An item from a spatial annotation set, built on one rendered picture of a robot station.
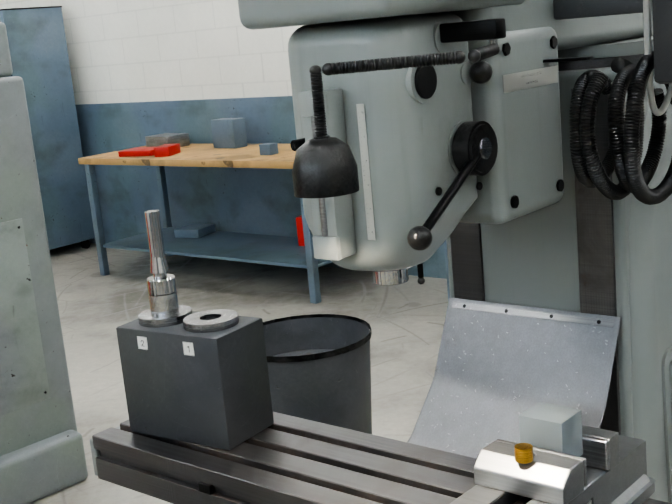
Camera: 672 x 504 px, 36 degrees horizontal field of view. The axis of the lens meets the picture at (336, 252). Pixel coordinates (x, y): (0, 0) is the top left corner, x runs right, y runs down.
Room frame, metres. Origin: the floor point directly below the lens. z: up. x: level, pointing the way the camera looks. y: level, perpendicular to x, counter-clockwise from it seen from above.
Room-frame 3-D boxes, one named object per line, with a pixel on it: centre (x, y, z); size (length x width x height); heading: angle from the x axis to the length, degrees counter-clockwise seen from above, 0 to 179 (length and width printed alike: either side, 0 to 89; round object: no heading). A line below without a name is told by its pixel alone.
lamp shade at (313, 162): (1.12, 0.00, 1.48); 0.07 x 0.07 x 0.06
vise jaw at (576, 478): (1.16, -0.21, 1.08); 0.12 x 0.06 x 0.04; 48
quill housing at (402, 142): (1.36, -0.08, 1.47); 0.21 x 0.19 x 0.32; 49
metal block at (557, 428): (1.20, -0.25, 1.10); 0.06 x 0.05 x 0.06; 48
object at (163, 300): (1.66, 0.29, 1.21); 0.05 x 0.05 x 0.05
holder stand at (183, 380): (1.63, 0.25, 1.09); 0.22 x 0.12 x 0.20; 56
